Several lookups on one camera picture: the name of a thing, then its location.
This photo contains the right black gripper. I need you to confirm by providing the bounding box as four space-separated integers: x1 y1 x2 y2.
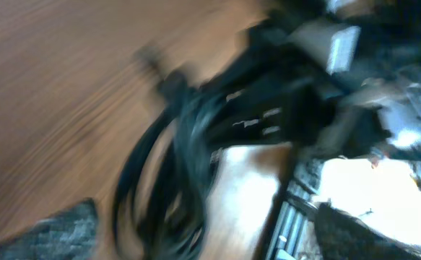
204 18 391 157

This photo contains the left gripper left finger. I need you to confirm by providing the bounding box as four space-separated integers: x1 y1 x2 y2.
0 198 98 260

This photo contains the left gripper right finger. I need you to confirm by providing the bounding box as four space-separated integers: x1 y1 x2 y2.
314 204 421 260

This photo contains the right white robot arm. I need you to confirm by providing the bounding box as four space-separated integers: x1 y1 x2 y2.
204 3 421 190

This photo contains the black cable bundle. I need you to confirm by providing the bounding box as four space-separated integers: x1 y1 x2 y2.
110 46 233 260

